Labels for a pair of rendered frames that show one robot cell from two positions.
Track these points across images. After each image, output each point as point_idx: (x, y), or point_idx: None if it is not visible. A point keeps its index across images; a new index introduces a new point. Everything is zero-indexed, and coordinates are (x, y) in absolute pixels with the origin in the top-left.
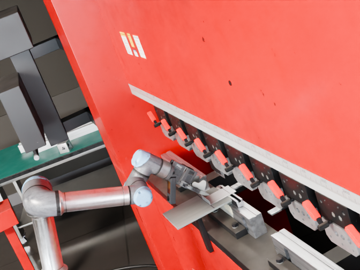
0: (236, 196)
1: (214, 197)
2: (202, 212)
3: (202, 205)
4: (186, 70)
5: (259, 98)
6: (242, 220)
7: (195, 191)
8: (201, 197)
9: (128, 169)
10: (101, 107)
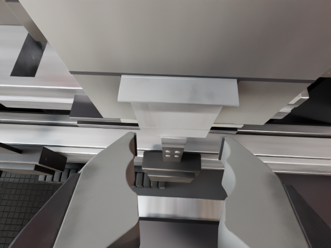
0: (107, 125)
1: (176, 105)
2: (55, 14)
3: (156, 50)
4: None
5: None
6: (47, 58)
7: (37, 216)
8: (263, 81)
9: None
10: None
